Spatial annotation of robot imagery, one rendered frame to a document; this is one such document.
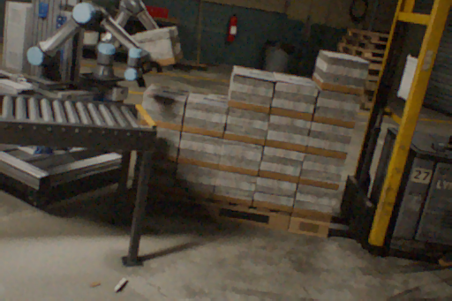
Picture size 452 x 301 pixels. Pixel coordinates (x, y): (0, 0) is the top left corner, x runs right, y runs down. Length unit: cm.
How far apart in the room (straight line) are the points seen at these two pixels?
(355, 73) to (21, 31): 230
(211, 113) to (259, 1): 752
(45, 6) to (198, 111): 125
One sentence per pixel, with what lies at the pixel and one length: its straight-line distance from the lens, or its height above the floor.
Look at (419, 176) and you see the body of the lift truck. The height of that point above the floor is 62.
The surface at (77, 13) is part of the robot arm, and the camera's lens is 328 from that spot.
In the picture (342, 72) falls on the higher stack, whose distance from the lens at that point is 357.
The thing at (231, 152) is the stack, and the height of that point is 52.
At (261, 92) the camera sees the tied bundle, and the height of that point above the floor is 97.
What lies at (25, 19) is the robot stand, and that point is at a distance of 393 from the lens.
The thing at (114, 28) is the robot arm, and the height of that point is 123.
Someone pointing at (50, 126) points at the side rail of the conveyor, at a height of 79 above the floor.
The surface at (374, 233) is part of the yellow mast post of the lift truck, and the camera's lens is 376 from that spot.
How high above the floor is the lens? 158
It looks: 15 degrees down
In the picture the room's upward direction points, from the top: 10 degrees clockwise
